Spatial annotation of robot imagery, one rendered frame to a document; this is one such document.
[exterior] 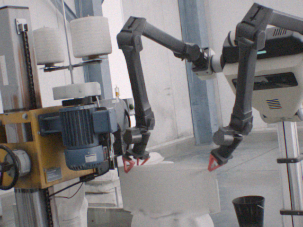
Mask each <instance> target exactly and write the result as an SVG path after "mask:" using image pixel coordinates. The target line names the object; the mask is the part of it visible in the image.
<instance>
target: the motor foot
mask: <svg viewBox="0 0 303 227"><path fill-rule="evenodd" d="M59 113H60V112H52V113H43V114H40V115H38V116H37V117H38V124H39V128H40V135H41V136H47V135H51V134H55V133H59V132H62V130H61V123H60V115H59Z"/></svg>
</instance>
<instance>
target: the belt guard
mask: <svg viewBox="0 0 303 227"><path fill-rule="evenodd" d="M96 95H97V96H98V95H101V89H100V84H99V83H97V82H90V83H81V84H72V85H65V86H57V87H53V99H54V100H60V99H68V98H76V97H87V96H96Z"/></svg>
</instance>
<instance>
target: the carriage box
mask: <svg viewBox="0 0 303 227"><path fill-rule="evenodd" d="M71 106H74V105H71ZM66 107H70V106H62V105H56V106H48V107H44V108H42V109H36V110H30V111H29V112H20V113H8V114H3V113H0V144H2V145H5V146H7V147H9V149H11V150H12V151H13V150H15V149H16V150H23V151H25V152H26V153H27V154H28V156H29V158H30V164H31V166H30V171H29V172H28V174H26V175H25V176H21V177H19V178H18V180H17V183H16V184H15V186H14V187H13V188H40V189H44V188H46V187H49V186H52V185H56V184H59V183H63V182H66V181H68V180H71V179H75V178H78V177H82V176H85V175H88V174H91V173H95V172H96V170H95V168H94V169H89V170H80V171H73V170H70V169H69V168H68V167H67V165H66V162H65V155H64V154H63V153H64V150H65V149H67V146H64V145H63V141H62V133H61V132H59V133H55V134H51V135H47V136H41V135H40V128H39V124H38V117H37V116H38V115H40V114H45V113H52V112H59V109H60V108H66ZM27 122H30V123H31V128H32V133H33V140H34V141H32V142H21V143H7V135H6V127H5V125H6V124H15V123H27ZM6 154H7V151H5V150H3V149H0V161H1V162H4V157H5V156H6ZM57 167H61V170H62V178H60V179H56V180H53V181H51V182H47V175H46V171H48V170H51V169H55V168H57ZM13 179H14V178H12V177H10V176H8V175H7V172H4V177H3V181H2V186H8V185H10V184H11V183H12V181H13Z"/></svg>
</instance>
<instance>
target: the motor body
mask: <svg viewBox="0 0 303 227"><path fill-rule="evenodd" d="M96 107H97V104H89V105H80V106H70V107H66V108H60V109H59V112H60V113H59V115H60V123H61V130H62V141H63V145H64V146H67V149H65V150H64V153H63V154H64V155H65V162H66V165H67V167H68V168H69V169H70V170H73V171H80V170H89V169H94V168H97V167H98V166H101V165H102V163H103V161H104V157H103V150H104V149H103V148H102V144H99V143H98V137H100V136H99V133H95V132H94V131H93V129H92V121H91V115H92V112H95V111H97V109H96Z"/></svg>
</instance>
